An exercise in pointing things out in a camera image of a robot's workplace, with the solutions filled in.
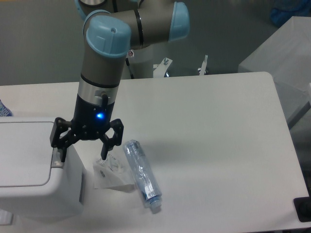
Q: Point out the blue patterned object left edge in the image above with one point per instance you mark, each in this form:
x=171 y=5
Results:
x=4 y=111

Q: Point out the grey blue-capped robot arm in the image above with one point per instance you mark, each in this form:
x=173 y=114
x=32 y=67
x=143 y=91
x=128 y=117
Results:
x=108 y=37

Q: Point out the clear plastic wrapper bag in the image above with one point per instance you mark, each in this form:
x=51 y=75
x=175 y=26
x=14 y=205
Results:
x=112 y=173

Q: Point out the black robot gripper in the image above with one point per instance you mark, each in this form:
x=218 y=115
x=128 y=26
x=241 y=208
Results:
x=90 y=122

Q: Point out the black device table corner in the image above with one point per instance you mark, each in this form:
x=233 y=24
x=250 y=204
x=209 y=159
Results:
x=303 y=208

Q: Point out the white table clamp bracket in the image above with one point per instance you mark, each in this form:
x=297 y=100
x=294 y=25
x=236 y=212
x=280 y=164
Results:
x=203 y=70

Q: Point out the white push-lid trash can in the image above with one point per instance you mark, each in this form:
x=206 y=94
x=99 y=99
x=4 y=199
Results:
x=34 y=182

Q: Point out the crushed clear plastic bottle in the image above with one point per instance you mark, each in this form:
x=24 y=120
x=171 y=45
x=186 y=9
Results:
x=143 y=174

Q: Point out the grey covered box right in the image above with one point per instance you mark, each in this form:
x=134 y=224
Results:
x=286 y=55

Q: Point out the blue plastic bag background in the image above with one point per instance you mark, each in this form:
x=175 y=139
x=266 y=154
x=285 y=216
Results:
x=283 y=10

